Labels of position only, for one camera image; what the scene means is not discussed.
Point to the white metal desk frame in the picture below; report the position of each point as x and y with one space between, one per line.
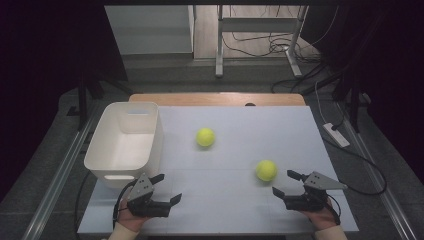
253 25

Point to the person's left hand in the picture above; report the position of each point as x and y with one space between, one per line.
128 220

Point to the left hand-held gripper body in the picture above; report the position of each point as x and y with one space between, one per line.
141 190

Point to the aluminium floor rail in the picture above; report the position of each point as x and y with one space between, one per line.
56 186
383 196

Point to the white cabinet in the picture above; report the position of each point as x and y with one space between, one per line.
150 30

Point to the black stand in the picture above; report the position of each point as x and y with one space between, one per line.
82 106
353 106

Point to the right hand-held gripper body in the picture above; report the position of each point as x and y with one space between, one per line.
316 195

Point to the white power strip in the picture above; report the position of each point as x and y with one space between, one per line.
336 135

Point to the yellow tennis ball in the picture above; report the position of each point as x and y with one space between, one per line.
205 137
266 170

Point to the wooden table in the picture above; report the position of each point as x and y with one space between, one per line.
216 99

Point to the white plastic bin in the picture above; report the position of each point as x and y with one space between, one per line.
123 150

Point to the dark curtain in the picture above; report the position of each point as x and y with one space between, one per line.
33 66
393 66

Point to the person's right hand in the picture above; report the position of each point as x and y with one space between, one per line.
325 218

